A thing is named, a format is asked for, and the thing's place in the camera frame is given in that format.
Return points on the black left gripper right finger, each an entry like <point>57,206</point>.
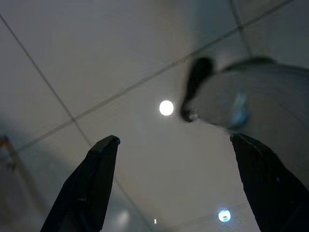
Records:
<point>268,186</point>

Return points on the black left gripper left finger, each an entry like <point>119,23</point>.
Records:
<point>89,188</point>

